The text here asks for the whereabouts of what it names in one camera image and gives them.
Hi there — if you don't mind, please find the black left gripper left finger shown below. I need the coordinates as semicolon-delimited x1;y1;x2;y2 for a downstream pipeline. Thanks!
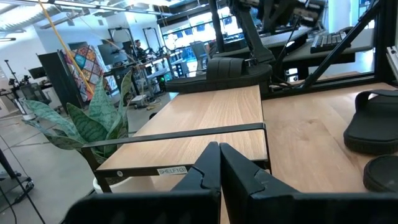
62;142;222;224

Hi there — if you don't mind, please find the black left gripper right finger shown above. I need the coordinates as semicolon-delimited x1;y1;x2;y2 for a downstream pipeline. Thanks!
220;142;398;224

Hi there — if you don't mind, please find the black smooth-strap slide sandal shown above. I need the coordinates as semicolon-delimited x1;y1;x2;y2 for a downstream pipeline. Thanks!
343;89;398;156

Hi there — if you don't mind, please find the black ribbed-strap slide sandal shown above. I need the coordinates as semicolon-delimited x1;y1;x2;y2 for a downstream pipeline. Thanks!
164;57;274;94

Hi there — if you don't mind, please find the white plant pot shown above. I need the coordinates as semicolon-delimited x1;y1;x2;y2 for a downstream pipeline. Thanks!
92;175;156;194

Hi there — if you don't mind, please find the green snake plant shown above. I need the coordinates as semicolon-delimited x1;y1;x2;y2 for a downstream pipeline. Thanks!
20;70;134;164

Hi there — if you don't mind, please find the black round object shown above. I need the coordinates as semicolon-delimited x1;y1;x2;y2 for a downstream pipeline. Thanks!
363;154;398;193

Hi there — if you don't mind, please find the grey office chair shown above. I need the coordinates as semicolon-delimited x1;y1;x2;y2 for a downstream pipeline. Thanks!
189;40;209;72

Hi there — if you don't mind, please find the black floor stand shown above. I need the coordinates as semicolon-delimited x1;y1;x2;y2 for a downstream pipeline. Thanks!
0;146;47;224

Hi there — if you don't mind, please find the person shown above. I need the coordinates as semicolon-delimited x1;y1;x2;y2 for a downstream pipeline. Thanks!
133;39;147;62

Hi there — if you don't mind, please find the colourful patchwork quilt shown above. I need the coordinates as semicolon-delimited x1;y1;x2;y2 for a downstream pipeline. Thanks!
63;45;111;102

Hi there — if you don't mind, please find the black monitor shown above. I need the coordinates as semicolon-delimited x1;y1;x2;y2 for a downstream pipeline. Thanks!
97;42;128;66

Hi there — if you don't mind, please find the black partition panel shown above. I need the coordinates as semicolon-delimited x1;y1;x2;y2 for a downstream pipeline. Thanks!
37;50;85;110

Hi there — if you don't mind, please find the black computer keyboard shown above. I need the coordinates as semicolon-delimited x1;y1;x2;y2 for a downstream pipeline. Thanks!
310;32;352;54

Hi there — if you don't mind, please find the grey desk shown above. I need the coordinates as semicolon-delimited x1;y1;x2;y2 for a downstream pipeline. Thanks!
282;27;376;68

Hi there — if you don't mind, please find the silver aluminium extrusion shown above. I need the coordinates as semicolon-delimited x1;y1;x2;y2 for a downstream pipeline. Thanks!
386;45;398;82

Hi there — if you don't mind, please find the black cable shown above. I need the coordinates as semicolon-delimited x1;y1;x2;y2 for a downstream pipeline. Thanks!
275;15;302;73

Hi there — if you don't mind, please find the yellow cable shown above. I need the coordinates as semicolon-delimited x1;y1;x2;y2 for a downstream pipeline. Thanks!
37;0;95;95

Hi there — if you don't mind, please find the black rig frame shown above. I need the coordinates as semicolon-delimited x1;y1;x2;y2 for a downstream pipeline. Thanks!
208;0;398;100

